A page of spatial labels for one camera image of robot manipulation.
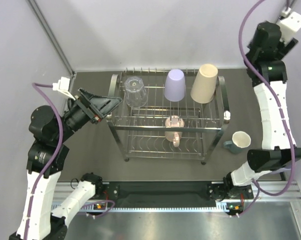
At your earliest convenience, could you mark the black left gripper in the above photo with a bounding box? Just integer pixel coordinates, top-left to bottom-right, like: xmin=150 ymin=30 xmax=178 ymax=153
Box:
xmin=54 ymin=86 xmax=123 ymax=142

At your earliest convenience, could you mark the clear plastic cup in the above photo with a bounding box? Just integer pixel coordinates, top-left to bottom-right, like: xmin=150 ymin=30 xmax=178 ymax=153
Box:
xmin=124 ymin=76 xmax=148 ymax=108

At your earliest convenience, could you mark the lavender cup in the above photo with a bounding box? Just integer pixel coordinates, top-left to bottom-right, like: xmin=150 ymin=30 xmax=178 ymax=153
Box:
xmin=164 ymin=69 xmax=186 ymax=102

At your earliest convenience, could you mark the beige tumbler cup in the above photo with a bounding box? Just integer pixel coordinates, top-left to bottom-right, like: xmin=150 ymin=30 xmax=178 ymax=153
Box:
xmin=190 ymin=63 xmax=218 ymax=104

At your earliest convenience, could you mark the blue-grey mug white inside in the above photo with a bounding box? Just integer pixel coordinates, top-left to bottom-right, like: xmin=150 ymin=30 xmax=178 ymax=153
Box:
xmin=223 ymin=131 xmax=251 ymax=154

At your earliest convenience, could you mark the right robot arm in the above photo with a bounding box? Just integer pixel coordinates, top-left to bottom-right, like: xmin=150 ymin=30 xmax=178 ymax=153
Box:
xmin=207 ymin=17 xmax=301 ymax=201

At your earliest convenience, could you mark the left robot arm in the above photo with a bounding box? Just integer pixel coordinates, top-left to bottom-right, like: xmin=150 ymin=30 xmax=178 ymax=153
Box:
xmin=9 ymin=88 xmax=122 ymax=240

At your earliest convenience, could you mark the steel two-tier dish rack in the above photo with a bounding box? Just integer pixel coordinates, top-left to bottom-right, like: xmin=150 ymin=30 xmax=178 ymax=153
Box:
xmin=107 ymin=69 xmax=231 ymax=165

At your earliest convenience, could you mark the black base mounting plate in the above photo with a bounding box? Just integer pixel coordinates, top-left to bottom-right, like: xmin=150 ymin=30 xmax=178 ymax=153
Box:
xmin=103 ymin=181 xmax=216 ymax=208

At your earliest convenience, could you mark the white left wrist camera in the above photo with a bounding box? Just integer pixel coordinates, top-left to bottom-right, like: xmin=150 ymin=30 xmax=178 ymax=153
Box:
xmin=52 ymin=76 xmax=75 ymax=100

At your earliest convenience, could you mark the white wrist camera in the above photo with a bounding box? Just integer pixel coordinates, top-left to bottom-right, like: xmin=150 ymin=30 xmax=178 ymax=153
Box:
xmin=276 ymin=7 xmax=301 ymax=45
xmin=52 ymin=76 xmax=75 ymax=100

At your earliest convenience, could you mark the grey slotted cable duct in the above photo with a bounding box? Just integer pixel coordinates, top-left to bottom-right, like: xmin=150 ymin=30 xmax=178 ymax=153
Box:
xmin=50 ymin=201 xmax=241 ymax=213

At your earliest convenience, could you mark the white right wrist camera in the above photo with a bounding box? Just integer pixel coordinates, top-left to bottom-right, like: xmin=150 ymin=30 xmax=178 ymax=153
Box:
xmin=276 ymin=7 xmax=301 ymax=45

